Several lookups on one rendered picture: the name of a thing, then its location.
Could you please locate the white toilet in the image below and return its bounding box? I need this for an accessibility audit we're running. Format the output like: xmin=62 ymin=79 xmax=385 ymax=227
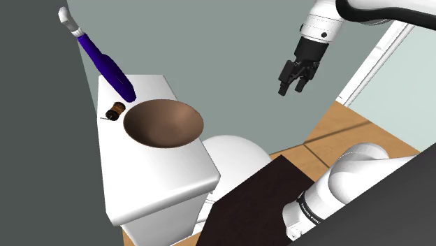
xmin=96 ymin=74 xmax=273 ymax=246

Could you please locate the brown bowl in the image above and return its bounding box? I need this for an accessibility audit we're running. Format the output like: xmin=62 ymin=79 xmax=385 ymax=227
xmin=122 ymin=99 xmax=205 ymax=150

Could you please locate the white door frame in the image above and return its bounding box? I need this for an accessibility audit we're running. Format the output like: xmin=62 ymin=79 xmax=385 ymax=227
xmin=335 ymin=20 xmax=416 ymax=108

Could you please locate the brown thread spool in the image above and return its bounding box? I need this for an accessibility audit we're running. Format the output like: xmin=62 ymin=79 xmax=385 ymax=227
xmin=100 ymin=101 xmax=126 ymax=122

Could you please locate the dark robot stand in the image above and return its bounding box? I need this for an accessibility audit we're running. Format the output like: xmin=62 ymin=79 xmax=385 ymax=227
xmin=196 ymin=154 xmax=316 ymax=246

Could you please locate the blue and white toothbrush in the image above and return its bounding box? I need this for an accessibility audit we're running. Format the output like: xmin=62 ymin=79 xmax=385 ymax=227
xmin=57 ymin=6 xmax=138 ymax=103

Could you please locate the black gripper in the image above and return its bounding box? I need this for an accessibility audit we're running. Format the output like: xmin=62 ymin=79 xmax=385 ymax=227
xmin=277 ymin=36 xmax=330 ymax=97

